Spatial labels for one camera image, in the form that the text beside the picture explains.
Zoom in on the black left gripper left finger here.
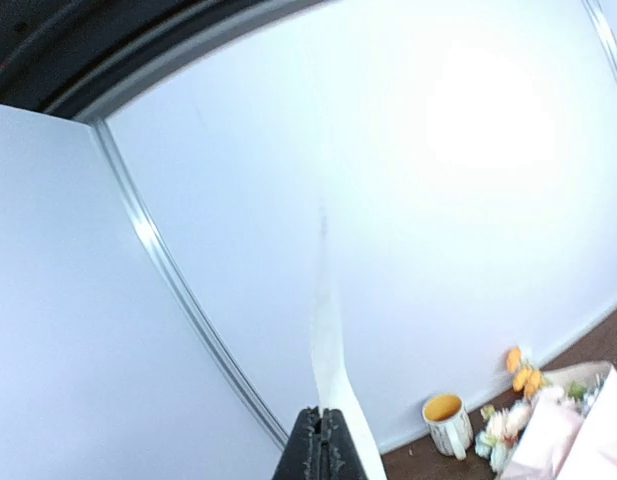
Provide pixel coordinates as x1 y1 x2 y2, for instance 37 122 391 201
272 407 322 480

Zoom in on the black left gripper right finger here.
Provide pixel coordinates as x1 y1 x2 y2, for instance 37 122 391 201
321 409 368 480

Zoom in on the beige printed ribbon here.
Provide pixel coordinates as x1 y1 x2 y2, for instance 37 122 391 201
310 205 386 479

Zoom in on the white patterned mug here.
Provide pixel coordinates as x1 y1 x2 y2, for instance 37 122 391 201
422 393 474 461

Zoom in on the pink fake rose bunch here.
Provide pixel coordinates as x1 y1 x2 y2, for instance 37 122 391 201
475 400 533 474

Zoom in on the orange fake flower stem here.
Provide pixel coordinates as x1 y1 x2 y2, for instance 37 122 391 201
505 346 552 400

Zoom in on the pink wrapping paper sheet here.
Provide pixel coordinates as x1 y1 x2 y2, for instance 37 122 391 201
497 361 617 479

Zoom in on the purple fake flower bunch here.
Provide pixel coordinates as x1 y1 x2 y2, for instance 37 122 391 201
564 374 605 417

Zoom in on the left aluminium frame post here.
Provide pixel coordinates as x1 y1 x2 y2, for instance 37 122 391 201
90 119 292 451

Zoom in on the aluminium frame post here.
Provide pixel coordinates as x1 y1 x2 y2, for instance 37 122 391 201
90 119 292 451
581 0 617 85

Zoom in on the right aluminium frame post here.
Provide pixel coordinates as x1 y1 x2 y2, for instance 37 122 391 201
581 0 617 85

